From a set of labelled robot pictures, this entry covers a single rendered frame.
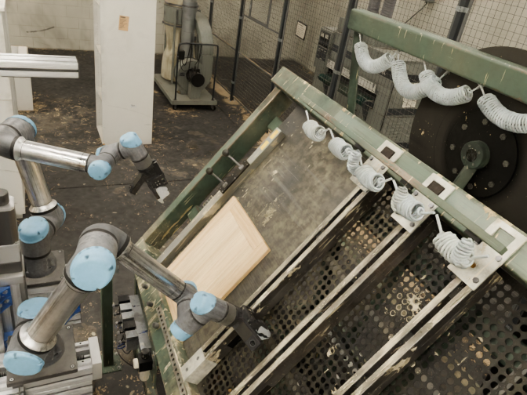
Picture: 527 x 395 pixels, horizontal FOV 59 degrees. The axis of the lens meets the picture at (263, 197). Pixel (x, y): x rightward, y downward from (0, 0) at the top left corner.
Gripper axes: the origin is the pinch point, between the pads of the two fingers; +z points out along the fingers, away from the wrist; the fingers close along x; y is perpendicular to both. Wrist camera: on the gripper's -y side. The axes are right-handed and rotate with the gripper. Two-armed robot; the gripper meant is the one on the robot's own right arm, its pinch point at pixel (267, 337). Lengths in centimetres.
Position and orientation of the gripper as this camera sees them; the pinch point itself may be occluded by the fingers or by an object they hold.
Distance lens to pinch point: 176.4
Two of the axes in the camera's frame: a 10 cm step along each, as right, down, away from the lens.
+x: -6.9, 7.1, 1.5
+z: 6.3, 4.7, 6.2
